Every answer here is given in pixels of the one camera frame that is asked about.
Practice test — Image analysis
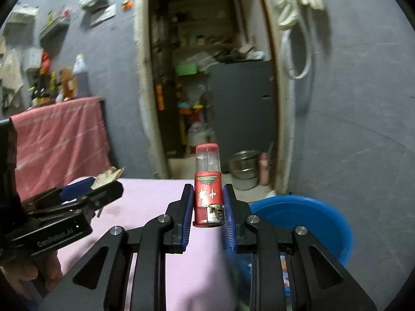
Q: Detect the torn beige paper scrap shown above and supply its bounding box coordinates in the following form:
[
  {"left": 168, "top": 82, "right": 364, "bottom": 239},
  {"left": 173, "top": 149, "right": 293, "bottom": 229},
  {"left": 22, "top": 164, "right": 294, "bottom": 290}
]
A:
[{"left": 91, "top": 166, "right": 125, "bottom": 190}]

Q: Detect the red cigarette pack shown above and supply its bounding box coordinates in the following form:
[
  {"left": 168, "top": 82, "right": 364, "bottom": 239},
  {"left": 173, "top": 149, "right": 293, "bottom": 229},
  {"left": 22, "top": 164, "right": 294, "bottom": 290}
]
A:
[{"left": 193, "top": 143, "right": 224, "bottom": 228}]

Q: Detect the person's left hand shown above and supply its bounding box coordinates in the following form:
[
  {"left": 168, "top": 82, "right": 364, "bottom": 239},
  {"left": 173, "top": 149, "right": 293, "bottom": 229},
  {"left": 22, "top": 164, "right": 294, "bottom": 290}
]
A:
[{"left": 1, "top": 251, "right": 63, "bottom": 300}]

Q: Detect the red checked cloth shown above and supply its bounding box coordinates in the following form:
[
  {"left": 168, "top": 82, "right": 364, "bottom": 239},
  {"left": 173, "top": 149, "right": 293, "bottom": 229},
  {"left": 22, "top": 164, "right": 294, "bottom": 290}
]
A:
[{"left": 11, "top": 97, "right": 111, "bottom": 201}]

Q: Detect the blue plastic bucket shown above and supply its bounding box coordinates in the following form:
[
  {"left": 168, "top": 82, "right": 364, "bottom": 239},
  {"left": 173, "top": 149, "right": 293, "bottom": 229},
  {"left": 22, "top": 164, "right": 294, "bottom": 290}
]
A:
[{"left": 250, "top": 194, "right": 353, "bottom": 266}]

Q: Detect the pink foam table mat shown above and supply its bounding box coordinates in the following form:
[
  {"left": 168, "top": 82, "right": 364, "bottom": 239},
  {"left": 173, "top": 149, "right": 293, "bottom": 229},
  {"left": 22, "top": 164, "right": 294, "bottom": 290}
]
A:
[{"left": 56, "top": 177, "right": 241, "bottom": 311}]

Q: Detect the beige hanging rag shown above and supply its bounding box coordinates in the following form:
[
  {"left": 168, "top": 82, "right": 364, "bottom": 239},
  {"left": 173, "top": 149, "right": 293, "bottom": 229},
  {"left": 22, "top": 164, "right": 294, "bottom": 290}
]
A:
[{"left": 1, "top": 48, "right": 24, "bottom": 108}]

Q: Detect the pink bottle on floor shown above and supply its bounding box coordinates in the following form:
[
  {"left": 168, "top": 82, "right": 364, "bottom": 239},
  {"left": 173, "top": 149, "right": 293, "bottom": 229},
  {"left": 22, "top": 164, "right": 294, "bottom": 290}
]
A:
[{"left": 259, "top": 152, "right": 269, "bottom": 186}]

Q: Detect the large dark liquid bottle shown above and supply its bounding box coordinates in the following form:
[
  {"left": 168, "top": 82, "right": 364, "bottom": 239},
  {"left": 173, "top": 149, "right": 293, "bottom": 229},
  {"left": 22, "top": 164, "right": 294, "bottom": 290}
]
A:
[{"left": 72, "top": 53, "right": 91, "bottom": 98}]

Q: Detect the stainless steel pot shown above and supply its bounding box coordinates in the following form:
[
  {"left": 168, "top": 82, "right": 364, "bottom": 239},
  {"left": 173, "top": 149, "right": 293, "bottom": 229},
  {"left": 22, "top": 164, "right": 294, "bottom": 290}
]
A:
[{"left": 229, "top": 150, "right": 260, "bottom": 191}]

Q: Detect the green plastic box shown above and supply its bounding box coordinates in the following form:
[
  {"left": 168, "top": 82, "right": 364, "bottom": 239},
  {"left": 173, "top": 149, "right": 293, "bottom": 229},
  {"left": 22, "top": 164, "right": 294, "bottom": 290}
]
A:
[{"left": 175, "top": 63, "right": 198, "bottom": 76}]

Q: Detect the grey metal cabinet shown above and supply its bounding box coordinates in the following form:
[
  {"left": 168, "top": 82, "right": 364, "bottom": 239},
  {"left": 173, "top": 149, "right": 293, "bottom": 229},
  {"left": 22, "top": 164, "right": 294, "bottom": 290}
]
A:
[{"left": 207, "top": 60, "right": 276, "bottom": 173}]

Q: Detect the grey wall shelf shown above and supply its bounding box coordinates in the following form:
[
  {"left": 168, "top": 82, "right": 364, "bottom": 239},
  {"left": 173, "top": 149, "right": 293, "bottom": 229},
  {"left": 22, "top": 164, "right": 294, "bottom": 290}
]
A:
[{"left": 39, "top": 11, "right": 71, "bottom": 41}]

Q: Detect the white wall rack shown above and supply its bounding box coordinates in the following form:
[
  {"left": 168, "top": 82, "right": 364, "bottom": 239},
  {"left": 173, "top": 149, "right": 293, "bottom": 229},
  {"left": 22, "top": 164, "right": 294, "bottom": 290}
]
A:
[{"left": 7, "top": 4, "right": 39, "bottom": 24}]

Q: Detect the orange wall hook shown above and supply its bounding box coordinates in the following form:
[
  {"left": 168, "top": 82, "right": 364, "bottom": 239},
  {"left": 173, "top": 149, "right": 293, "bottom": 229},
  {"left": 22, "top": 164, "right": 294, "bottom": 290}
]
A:
[{"left": 122, "top": 0, "right": 133, "bottom": 11}]

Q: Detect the white looped hose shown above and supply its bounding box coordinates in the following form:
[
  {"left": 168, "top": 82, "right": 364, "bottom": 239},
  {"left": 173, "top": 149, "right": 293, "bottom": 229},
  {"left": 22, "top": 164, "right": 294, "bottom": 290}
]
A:
[{"left": 281, "top": 9, "right": 313, "bottom": 80}]

